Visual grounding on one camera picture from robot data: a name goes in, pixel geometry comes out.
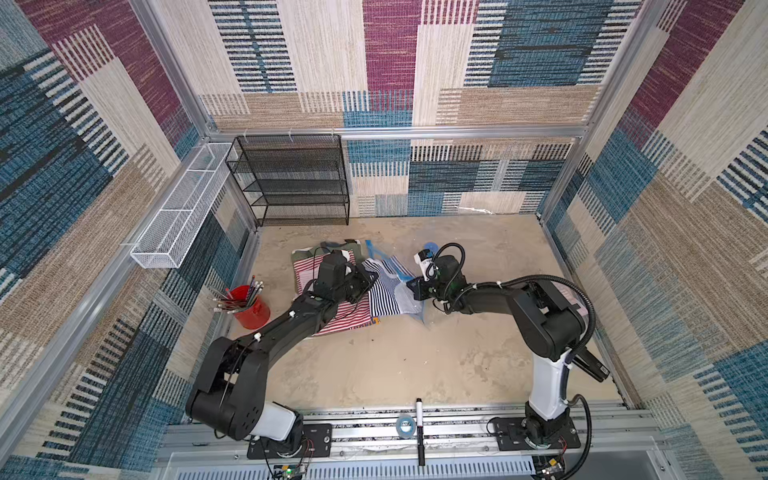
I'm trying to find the blue tape roll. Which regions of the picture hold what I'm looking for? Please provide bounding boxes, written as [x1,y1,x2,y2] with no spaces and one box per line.
[395,414,417,439]

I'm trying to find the white wire wall basket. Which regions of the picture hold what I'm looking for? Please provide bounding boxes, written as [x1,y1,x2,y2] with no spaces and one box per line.
[131,143,231,269]

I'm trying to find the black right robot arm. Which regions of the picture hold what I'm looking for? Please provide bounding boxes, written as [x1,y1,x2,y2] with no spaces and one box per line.
[407,249,610,449]

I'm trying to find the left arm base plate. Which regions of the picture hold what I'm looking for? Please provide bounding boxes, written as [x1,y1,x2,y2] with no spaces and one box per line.
[246,423,333,460]

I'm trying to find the green patterned garment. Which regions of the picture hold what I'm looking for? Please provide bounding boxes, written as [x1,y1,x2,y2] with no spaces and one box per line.
[297,241,367,333]

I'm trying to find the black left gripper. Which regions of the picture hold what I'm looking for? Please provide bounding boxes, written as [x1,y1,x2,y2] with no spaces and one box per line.
[334,265,380,307]

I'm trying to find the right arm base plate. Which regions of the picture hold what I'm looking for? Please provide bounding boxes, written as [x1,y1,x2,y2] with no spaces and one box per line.
[486,414,582,451]

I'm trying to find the red cup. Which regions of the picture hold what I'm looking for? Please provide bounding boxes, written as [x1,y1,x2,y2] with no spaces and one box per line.
[230,284,271,330]

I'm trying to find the black marker pen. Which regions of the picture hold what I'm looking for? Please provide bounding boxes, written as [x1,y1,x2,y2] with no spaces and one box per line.
[415,397,426,467]

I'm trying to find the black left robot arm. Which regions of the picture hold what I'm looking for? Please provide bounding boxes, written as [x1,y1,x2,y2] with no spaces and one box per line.
[185,250,379,440]

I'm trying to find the navy white striped tank top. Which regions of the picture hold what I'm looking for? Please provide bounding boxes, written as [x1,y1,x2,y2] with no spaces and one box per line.
[362,255,421,319]

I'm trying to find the red white striped tank top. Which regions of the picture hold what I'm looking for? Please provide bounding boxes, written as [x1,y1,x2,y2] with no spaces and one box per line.
[291,247,379,337]

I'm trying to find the clear vacuum bag blue zip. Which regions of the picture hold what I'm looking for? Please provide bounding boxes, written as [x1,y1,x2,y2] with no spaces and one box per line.
[363,238,457,326]

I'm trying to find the black mesh shelf rack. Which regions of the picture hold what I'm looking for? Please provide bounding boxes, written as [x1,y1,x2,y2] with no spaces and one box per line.
[227,134,350,227]

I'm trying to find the pens in red cup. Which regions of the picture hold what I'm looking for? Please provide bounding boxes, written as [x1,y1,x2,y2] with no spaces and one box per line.
[212,276,263,315]

